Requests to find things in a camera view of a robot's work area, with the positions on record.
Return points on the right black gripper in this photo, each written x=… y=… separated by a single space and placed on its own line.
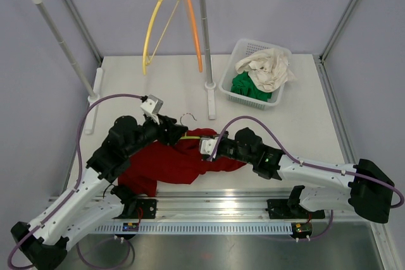
x=218 y=155

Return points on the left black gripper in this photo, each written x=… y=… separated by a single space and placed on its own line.
x=174 y=131

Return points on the green hanger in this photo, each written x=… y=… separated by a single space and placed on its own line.
x=186 y=136

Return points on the red t shirt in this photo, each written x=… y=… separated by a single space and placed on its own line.
x=178 y=164

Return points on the green t shirt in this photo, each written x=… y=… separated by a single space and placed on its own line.
x=242 y=84

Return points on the white t shirt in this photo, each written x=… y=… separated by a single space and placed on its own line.
x=268 y=68

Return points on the orange hanger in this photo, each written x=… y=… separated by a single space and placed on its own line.
x=194 y=32

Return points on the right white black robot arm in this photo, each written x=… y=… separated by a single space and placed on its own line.
x=362 y=188

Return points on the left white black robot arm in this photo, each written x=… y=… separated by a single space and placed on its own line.
x=104 y=169

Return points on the white plastic basket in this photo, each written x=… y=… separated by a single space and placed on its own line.
x=243 y=49

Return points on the metal clothes rack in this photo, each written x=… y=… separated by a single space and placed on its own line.
x=94 y=90

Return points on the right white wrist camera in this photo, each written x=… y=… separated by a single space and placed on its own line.
x=208 y=147

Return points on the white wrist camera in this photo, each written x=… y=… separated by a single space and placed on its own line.
x=208 y=147
x=151 y=106

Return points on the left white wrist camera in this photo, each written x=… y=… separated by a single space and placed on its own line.
x=151 y=106

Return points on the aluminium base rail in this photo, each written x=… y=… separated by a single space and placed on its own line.
x=228 y=212

